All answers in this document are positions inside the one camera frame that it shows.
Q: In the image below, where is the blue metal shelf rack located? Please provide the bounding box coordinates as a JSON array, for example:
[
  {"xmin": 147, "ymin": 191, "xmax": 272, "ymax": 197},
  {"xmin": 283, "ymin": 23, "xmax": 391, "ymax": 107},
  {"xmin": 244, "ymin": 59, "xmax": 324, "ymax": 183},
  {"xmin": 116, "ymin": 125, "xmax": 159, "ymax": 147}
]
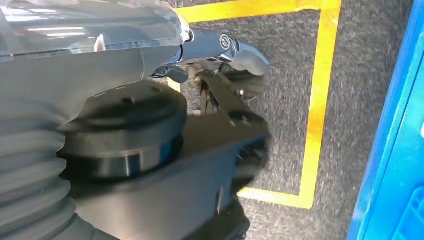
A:
[{"xmin": 346, "ymin": 0, "xmax": 424, "ymax": 240}]

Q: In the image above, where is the yellow floor tape rectangle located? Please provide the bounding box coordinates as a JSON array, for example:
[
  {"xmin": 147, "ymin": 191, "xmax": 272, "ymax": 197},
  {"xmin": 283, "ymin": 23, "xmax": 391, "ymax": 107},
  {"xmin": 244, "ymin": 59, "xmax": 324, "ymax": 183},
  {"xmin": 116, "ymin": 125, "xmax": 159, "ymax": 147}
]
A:
[{"xmin": 166, "ymin": 0, "xmax": 343, "ymax": 211}]

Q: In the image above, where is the black round robot joint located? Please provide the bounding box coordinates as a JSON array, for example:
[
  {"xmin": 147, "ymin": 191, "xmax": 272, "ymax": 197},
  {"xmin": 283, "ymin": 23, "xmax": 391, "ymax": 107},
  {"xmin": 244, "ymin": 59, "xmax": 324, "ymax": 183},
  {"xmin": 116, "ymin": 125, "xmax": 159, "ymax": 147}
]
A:
[{"xmin": 56, "ymin": 81, "xmax": 189, "ymax": 186}]

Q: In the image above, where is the blue plastic crate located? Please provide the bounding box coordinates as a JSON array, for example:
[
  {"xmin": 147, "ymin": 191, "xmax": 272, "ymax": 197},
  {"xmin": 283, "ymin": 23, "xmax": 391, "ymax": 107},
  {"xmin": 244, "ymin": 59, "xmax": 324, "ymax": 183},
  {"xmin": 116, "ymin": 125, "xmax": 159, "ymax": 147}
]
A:
[{"xmin": 390, "ymin": 183, "xmax": 424, "ymax": 240}]

